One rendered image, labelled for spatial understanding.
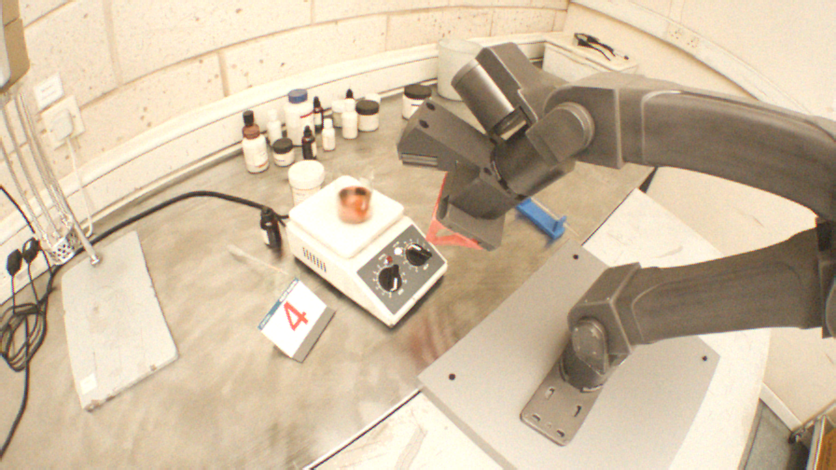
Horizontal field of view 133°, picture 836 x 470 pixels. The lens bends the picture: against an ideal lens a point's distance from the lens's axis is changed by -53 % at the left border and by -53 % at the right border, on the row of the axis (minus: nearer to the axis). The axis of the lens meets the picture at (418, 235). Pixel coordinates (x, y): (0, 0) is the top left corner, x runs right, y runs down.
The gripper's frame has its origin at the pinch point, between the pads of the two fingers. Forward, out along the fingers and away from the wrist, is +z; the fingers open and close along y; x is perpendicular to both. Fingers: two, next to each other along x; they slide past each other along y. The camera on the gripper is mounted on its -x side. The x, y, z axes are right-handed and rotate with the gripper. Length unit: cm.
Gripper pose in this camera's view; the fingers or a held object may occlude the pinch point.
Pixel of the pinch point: (437, 227)
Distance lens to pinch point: 46.6
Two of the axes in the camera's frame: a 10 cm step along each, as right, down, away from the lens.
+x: 8.4, 4.5, 3.1
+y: -2.5, 8.2, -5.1
